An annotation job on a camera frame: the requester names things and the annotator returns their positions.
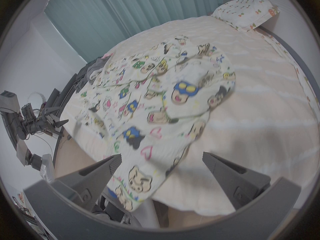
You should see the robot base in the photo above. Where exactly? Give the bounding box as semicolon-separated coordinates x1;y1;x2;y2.
32;153;160;229

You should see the bed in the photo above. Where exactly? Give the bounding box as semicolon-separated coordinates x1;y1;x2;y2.
54;0;320;217

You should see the blue-green curtain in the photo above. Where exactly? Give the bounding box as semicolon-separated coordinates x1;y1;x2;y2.
44;0;227;63

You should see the black garment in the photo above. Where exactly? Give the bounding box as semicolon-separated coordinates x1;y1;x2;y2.
74;66;89;94

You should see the white printed pyjama top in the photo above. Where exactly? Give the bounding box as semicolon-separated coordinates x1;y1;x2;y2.
64;35;237;212

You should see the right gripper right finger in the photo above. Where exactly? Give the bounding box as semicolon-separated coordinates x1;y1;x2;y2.
202;152;271;211

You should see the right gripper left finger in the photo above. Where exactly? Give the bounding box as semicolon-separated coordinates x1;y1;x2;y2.
51;154;122;212

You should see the white printed pillow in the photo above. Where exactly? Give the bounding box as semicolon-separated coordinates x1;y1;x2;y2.
211;0;280;32

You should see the grey knitted garment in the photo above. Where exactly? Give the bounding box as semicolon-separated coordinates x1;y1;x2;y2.
86;57;107;82

